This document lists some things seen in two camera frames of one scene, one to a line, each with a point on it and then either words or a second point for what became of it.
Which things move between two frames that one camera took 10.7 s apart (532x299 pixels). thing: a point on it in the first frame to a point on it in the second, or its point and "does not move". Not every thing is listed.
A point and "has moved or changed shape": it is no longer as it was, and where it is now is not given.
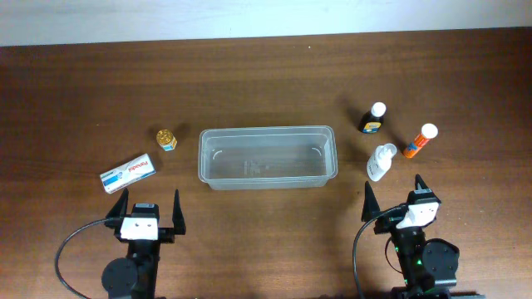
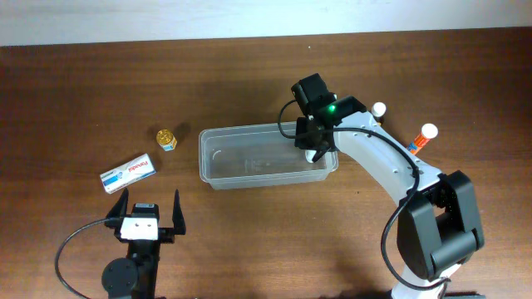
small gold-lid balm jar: x=166 y=140 does not move
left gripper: x=167 y=234 does not move
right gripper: x=382 y=223 to x=310 y=139
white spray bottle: x=380 y=161 has moved or changed shape
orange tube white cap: x=429 y=131 does not move
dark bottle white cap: x=371 y=120 does not move
